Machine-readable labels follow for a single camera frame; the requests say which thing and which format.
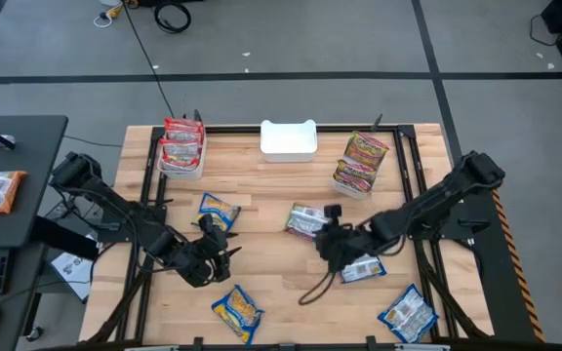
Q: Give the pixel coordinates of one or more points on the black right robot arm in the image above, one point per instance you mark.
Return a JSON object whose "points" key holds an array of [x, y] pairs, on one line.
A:
{"points": [[437, 195]]}

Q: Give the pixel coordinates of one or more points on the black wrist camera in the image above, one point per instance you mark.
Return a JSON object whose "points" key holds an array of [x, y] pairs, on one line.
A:
{"points": [[206, 223], [333, 212]]}

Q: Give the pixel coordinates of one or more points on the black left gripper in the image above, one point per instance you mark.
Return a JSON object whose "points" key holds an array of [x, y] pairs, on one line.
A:
{"points": [[205, 261]]}

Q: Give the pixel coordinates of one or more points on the black power adapter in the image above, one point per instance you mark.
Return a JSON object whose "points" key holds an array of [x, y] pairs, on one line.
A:
{"points": [[59, 210]]}

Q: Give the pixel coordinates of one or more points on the black hazard-striped floor mat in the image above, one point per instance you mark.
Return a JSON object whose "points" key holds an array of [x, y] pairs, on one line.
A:
{"points": [[500, 273]]}

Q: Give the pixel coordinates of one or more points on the black aluminium table frame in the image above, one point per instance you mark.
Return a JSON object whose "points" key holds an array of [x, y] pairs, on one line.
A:
{"points": [[339, 128]]}

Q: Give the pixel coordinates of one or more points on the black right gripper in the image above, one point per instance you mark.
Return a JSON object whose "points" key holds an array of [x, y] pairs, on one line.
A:
{"points": [[342, 246]]}

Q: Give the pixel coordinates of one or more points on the white printed paper sheet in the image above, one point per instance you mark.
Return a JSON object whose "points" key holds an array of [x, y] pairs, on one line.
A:
{"points": [[71, 270]]}

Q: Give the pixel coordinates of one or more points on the black desk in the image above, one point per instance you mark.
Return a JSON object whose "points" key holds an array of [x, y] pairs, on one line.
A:
{"points": [[32, 161]]}

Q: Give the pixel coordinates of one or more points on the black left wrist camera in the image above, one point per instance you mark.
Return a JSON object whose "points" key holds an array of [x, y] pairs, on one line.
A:
{"points": [[206, 223]]}

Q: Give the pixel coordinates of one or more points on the blue Maruchan noodle pack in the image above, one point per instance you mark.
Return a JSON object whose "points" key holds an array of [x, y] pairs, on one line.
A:
{"points": [[409, 313], [366, 269], [220, 209], [238, 312]]}

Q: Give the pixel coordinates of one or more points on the black caster wheel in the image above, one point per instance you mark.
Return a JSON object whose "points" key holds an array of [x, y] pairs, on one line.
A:
{"points": [[34, 334]]}

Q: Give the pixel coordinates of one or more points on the red Maruchan noodle pack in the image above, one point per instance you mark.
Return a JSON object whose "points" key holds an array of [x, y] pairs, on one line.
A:
{"points": [[181, 162], [183, 138], [181, 148], [183, 125]]}

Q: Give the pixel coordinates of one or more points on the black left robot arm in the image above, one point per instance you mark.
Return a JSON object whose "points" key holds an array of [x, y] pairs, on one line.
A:
{"points": [[115, 205]]}

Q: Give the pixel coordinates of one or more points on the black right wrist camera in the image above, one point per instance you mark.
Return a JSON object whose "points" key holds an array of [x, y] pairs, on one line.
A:
{"points": [[333, 212]]}

